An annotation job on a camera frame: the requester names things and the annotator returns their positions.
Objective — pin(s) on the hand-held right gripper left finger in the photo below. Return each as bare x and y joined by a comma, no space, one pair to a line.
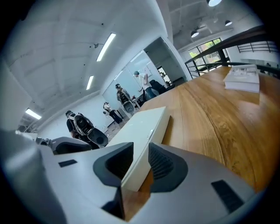
83,186

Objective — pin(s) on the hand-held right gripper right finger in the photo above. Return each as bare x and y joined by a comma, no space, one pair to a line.
192,197

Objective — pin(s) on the pale green box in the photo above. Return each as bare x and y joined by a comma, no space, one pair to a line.
144,131

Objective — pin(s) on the black mesh office chair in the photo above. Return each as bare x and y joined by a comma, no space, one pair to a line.
70,145

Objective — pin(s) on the grey black backpack rig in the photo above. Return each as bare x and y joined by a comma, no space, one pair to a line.
87,129

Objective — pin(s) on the ceiling strip light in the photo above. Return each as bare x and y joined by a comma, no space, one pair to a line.
89,82
106,47
33,113

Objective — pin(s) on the white desk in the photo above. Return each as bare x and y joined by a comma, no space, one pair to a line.
138,99

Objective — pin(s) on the white illustrated book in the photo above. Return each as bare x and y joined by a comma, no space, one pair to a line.
242,76

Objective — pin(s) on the large black-framed window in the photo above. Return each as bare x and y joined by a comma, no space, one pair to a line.
203,52

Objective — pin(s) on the black pendant lamp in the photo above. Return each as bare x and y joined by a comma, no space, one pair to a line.
214,2
194,33
228,23

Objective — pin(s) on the black railing with wooden handrail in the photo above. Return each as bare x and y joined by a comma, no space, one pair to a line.
240,39

